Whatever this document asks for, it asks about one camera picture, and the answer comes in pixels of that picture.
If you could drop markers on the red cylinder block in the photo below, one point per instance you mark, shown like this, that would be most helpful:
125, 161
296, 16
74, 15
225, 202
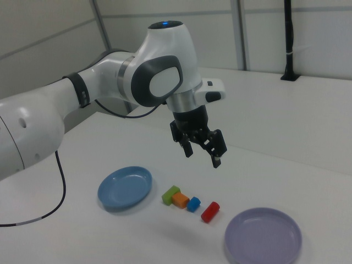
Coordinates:
210, 211

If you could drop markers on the orange rectangular block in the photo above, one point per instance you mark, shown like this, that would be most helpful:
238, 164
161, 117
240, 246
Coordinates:
180, 200

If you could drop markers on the blue small block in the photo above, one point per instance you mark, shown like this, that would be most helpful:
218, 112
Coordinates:
193, 204

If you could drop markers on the blue round plate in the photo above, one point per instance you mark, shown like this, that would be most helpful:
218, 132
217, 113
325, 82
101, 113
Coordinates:
125, 189

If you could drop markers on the black pole with base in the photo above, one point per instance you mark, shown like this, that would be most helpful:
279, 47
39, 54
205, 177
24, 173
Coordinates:
289, 41

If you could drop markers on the green rectangular block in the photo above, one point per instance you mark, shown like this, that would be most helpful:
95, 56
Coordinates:
168, 196

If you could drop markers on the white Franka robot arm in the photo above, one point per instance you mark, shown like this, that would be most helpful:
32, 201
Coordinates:
55, 110

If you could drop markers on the purple round plate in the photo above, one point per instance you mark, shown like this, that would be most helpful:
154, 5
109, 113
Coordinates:
262, 236

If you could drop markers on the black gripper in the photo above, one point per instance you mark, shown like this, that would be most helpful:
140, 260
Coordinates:
191, 122

